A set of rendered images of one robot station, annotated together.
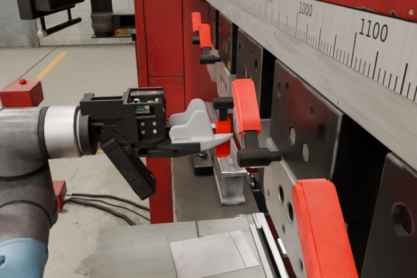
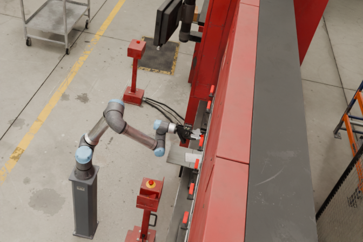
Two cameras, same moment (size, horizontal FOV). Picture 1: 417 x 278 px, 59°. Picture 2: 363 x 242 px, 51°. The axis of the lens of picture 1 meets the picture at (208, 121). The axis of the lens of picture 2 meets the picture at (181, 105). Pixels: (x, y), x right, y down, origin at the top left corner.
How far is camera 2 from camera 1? 2.22 m
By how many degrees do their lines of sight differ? 19
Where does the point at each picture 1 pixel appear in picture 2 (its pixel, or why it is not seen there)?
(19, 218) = (161, 143)
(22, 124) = (165, 126)
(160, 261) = (182, 156)
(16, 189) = (160, 136)
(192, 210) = (195, 142)
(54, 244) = (136, 122)
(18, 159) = (162, 131)
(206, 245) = (193, 155)
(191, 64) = (213, 83)
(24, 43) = not seen: outside the picture
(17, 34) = not seen: outside the picture
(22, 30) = not seen: outside the picture
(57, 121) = (170, 127)
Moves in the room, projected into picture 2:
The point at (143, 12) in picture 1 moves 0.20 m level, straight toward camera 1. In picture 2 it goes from (200, 62) to (197, 75)
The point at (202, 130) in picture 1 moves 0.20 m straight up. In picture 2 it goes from (197, 136) to (202, 115)
